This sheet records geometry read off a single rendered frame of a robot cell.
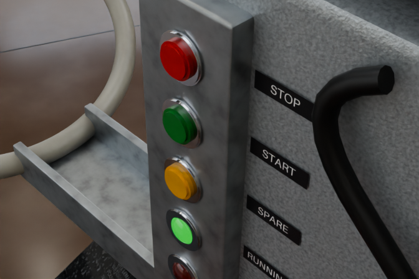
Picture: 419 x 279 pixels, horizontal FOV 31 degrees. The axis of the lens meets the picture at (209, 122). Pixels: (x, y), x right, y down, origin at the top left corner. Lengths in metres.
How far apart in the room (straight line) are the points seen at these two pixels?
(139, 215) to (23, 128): 1.83
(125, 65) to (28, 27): 2.18
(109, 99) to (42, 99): 1.81
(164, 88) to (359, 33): 0.16
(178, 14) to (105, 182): 0.54
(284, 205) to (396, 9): 0.16
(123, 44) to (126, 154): 0.19
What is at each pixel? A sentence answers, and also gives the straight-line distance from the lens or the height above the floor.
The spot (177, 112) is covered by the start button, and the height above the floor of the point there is 1.43.
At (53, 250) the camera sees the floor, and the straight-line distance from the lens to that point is 2.29.
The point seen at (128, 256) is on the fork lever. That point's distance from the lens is 0.84.
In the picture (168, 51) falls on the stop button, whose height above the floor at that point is 1.48.
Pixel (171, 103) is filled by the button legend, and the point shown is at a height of 1.44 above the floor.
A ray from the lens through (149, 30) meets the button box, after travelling 0.46.
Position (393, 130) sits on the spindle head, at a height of 1.49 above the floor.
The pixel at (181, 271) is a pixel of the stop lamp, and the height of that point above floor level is 1.28.
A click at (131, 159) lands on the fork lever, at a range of 0.96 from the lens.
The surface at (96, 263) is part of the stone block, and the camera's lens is 1.26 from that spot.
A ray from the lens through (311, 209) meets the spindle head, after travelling 0.46.
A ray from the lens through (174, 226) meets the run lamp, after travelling 0.54.
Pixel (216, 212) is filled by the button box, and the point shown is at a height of 1.36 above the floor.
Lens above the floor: 1.73
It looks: 41 degrees down
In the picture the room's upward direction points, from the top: 1 degrees clockwise
